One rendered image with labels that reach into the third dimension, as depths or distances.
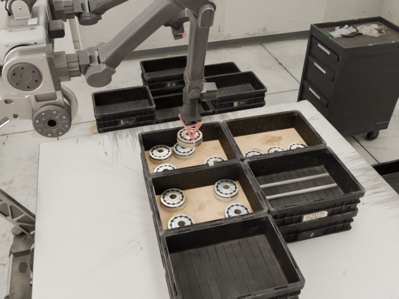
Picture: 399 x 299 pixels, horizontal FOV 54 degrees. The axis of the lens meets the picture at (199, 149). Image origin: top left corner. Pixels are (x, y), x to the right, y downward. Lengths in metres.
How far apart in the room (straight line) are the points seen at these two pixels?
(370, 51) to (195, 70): 1.82
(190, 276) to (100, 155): 0.94
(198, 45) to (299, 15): 3.95
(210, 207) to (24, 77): 0.83
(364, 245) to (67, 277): 1.17
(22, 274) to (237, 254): 1.23
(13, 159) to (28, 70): 2.23
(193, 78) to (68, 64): 0.41
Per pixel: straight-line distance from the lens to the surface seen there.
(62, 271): 1.63
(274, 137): 1.96
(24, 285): 2.24
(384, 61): 3.09
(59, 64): 1.22
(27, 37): 1.29
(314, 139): 1.87
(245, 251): 1.45
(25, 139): 3.60
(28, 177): 3.19
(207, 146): 1.87
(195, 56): 1.28
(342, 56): 2.84
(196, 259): 1.42
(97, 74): 1.22
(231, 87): 3.03
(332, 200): 1.55
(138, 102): 2.87
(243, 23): 4.85
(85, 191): 1.90
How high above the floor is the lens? 1.99
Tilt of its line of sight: 39 degrees down
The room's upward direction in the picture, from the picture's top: straight up
